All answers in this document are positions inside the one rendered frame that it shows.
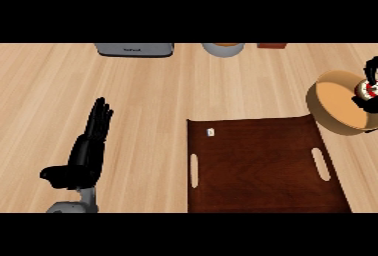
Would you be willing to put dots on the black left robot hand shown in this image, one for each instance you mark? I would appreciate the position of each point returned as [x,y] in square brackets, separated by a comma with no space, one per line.
[88,153]

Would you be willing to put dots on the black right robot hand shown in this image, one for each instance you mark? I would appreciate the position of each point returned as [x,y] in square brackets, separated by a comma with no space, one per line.
[370,101]

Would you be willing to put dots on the red and white cupcake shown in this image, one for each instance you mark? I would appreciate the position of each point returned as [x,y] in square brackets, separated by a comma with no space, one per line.
[367,88]

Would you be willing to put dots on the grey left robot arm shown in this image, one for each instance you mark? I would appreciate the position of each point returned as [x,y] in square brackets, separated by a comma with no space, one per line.
[79,205]

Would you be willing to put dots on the tan round pot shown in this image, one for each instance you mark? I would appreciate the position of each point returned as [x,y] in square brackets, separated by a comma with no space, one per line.
[340,105]

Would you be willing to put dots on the dark brown wooden tray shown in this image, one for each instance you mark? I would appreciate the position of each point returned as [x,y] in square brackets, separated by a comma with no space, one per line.
[260,166]

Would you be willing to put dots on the reddish brown block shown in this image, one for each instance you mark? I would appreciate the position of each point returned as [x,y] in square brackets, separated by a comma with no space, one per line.
[272,45]

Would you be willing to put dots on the grey appliance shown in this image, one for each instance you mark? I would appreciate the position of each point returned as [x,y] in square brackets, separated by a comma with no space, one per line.
[134,49]

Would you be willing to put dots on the grey round bowl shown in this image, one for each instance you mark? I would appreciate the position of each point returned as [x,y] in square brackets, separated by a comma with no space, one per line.
[224,49]

